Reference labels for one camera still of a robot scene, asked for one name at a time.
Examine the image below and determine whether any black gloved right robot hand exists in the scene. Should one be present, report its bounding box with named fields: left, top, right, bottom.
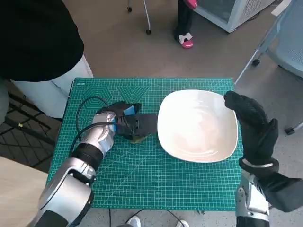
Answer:
left=223, top=91, right=279, bottom=166

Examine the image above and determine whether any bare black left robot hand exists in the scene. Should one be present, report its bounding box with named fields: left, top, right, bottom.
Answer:
left=97, top=101, right=143, bottom=118

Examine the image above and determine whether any red toy grape bunch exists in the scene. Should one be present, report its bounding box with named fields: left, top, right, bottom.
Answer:
left=129, top=135, right=147, bottom=144

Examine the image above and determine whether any white square plate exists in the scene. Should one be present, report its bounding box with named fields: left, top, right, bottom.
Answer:
left=157, top=89, right=238, bottom=163

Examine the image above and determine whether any green cutting mat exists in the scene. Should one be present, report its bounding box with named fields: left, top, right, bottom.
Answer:
left=40, top=77, right=244, bottom=210

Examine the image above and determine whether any grey mesh chair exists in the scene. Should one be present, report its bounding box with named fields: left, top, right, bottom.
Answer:
left=234, top=0, right=303, bottom=135

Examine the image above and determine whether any person with pink shoe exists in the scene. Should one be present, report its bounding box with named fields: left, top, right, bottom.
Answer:
left=174, top=0, right=198, bottom=50

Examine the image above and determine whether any person in black top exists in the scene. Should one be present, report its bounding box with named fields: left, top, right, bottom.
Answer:
left=0, top=0, right=94, bottom=119

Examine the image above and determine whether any white cabinet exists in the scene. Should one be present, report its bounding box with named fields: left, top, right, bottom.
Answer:
left=193, top=0, right=277, bottom=34

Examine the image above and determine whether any light wooden desk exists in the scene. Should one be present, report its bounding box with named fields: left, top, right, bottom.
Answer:
left=0, top=156, right=49, bottom=227

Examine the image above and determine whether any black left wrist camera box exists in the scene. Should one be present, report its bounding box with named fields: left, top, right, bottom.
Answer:
left=115, top=113, right=159, bottom=140

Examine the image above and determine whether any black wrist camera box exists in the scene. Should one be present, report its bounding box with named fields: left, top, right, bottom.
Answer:
left=115, top=113, right=159, bottom=140
left=257, top=170, right=303, bottom=213

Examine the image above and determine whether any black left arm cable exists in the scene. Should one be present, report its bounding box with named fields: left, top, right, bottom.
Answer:
left=70, top=96, right=130, bottom=159

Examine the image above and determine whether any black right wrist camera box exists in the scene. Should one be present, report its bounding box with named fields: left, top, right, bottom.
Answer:
left=257, top=170, right=303, bottom=213

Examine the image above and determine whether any metal frame with casters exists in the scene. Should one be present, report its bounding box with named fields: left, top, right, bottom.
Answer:
left=126, top=0, right=152, bottom=35

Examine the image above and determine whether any black wire rack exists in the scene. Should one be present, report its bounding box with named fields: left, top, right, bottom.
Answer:
left=0, top=80, right=61, bottom=173

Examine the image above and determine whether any black floor cable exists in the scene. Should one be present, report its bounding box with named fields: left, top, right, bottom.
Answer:
left=108, top=208, right=180, bottom=227

